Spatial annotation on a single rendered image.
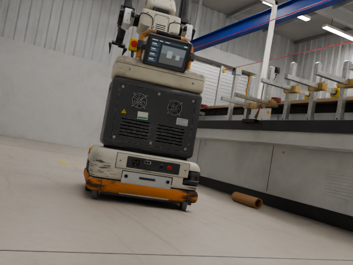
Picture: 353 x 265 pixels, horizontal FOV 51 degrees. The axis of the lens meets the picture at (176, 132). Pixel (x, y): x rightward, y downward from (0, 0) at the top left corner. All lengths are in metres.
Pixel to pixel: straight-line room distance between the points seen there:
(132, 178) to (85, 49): 8.67
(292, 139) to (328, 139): 0.32
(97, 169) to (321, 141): 1.52
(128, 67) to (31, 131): 8.15
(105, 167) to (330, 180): 1.62
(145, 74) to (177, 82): 0.20
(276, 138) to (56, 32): 8.28
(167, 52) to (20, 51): 8.33
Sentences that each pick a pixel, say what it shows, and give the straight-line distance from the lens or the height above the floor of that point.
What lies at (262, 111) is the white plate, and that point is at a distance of 3.15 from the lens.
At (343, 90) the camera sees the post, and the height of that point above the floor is 0.90.
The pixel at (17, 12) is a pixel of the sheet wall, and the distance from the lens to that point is 10.51.
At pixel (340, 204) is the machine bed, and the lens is 2.79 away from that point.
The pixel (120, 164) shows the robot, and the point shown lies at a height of 0.21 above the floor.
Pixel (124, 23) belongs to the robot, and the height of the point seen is 1.12.
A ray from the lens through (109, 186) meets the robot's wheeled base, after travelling 2.01.
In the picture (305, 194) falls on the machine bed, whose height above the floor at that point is 0.17.
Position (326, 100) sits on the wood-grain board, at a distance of 2.92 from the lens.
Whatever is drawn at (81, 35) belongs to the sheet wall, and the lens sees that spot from 10.58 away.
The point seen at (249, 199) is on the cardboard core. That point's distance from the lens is 2.96.
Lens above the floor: 0.33
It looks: 3 degrees up
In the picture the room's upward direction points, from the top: 10 degrees clockwise
